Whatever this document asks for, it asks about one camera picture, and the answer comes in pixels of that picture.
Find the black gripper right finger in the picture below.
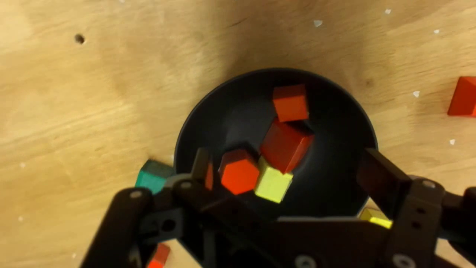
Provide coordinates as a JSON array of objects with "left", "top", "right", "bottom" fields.
[{"left": 356, "top": 146, "right": 476, "bottom": 268}]

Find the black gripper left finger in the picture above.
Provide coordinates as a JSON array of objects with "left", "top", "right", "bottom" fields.
[{"left": 81, "top": 146, "right": 319, "bottom": 268}]

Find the small yellow wooden block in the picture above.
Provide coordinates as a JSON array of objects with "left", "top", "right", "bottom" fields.
[{"left": 359, "top": 207, "right": 395, "bottom": 231}]

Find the green wooden block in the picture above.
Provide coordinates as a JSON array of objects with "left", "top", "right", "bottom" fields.
[{"left": 134, "top": 158, "right": 176, "bottom": 197}]

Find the orange-red hexagonal wooden block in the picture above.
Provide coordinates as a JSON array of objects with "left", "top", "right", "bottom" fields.
[{"left": 204, "top": 148, "right": 262, "bottom": 197}]

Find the medium yellow wooden block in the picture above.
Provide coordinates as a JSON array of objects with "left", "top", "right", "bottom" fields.
[{"left": 253, "top": 158, "right": 295, "bottom": 206}]

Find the black round bowl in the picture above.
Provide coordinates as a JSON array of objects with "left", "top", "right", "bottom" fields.
[{"left": 175, "top": 67, "right": 380, "bottom": 222}]

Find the red wooden block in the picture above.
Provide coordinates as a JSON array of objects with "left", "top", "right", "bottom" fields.
[{"left": 259, "top": 119, "right": 316, "bottom": 176}]

